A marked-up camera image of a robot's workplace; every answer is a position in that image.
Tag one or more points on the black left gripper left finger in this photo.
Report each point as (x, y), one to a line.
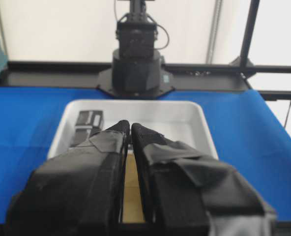
(77, 193)

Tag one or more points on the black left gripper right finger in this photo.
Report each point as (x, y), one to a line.
(185, 192)

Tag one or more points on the brown cardboard box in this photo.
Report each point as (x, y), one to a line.
(132, 204)

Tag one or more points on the black box in tray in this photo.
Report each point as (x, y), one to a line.
(82, 134)

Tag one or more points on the white plastic tray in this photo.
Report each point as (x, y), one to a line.
(177, 120)

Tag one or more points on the blue table cloth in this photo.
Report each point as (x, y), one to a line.
(245, 132)

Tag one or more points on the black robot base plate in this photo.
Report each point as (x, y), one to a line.
(148, 87)

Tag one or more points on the black frame rail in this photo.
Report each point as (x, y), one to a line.
(100, 66)

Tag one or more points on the black aluminium frame post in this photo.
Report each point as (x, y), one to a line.
(248, 34)

